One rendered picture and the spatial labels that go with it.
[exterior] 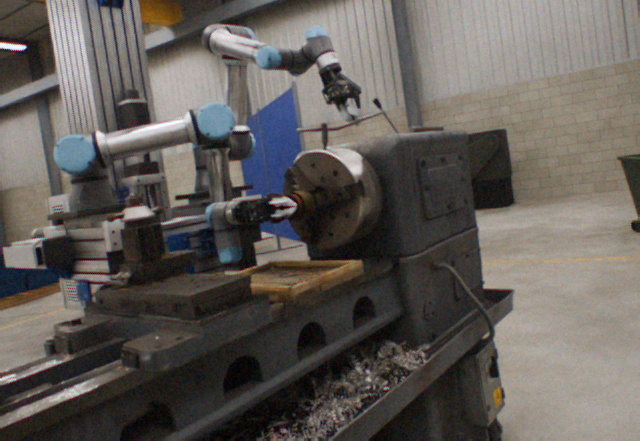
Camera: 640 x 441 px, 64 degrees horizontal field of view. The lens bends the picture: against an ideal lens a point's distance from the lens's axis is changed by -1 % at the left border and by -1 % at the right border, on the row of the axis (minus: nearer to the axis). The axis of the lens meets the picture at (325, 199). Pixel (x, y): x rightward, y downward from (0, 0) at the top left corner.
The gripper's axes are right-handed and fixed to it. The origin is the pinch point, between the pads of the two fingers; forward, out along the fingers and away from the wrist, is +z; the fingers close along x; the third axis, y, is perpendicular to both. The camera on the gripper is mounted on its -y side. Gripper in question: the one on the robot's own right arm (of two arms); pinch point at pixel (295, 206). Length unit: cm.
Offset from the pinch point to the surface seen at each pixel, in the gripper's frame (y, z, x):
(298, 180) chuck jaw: -10.4, -6.8, 7.1
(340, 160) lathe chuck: -15.2, 7.0, 11.2
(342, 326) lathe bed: 1.2, 12.0, -34.1
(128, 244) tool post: 46.5, -10.6, -1.4
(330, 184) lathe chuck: -15.0, 1.9, 4.4
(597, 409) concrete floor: -119, 44, -108
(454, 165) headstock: -72, 16, 4
